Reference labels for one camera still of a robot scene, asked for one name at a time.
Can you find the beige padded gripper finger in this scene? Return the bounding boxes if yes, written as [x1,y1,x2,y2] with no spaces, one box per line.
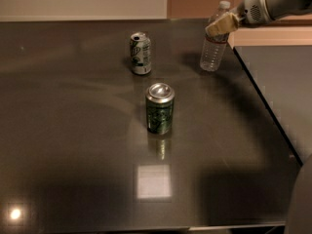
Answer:
[205,12,240,37]

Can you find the green soda can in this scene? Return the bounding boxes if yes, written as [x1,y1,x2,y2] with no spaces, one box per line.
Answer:
[145,83,175,135]

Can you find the white 7up can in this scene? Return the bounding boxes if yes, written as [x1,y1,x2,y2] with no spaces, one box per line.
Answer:
[130,32,151,75]

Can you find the clear plastic water bottle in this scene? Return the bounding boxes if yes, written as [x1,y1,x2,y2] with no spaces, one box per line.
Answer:
[200,1,231,72]

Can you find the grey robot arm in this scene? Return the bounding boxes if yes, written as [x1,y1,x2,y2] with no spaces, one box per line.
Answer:
[206,0,312,37]

